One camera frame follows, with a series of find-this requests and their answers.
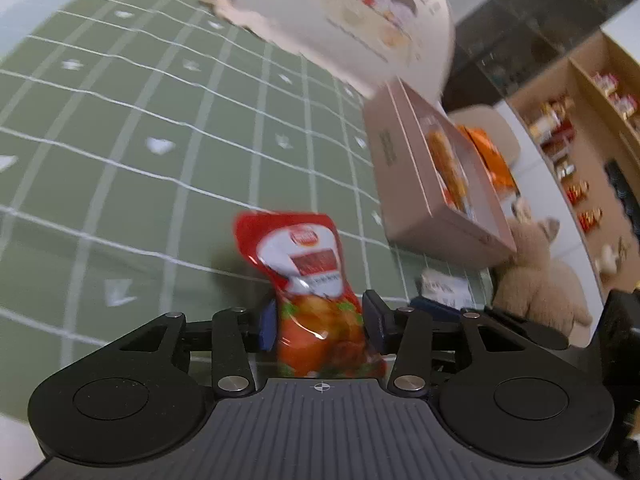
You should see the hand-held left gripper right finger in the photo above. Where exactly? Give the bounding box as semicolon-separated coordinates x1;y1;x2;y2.
361;289;521;397

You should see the green grid mat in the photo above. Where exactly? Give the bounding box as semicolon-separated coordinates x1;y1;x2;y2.
0;0;493;361

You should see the red chicken snack packet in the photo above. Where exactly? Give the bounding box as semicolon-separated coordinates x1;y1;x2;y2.
234;210;388;378

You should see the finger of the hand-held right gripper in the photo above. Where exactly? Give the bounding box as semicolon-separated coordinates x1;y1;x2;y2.
410;296;570;352

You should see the glass cabinet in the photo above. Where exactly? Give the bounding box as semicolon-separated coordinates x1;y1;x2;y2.
440;0;640;111

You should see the white figurine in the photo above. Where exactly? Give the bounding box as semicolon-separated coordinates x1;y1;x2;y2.
597;240;631;275

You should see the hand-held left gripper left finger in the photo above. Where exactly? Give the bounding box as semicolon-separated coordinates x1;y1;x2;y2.
122;300;281;397

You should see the pink box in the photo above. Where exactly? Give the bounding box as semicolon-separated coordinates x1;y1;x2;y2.
362;81;517;267

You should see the white cartoon print paper bag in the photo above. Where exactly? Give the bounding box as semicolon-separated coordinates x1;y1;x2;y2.
192;0;456;106

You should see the bright orange bag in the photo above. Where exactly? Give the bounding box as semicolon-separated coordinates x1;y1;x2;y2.
457;125;518;191

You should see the wooden shelf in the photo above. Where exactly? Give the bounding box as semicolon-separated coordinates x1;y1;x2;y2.
505;30;640;301

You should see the row of red packaged goods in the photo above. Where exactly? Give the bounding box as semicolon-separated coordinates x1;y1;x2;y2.
527;72;640;233

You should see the beige plush bear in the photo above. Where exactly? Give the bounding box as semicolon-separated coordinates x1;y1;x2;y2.
492;197;593;336

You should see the white snack packet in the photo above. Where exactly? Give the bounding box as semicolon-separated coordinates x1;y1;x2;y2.
419;269;473;308

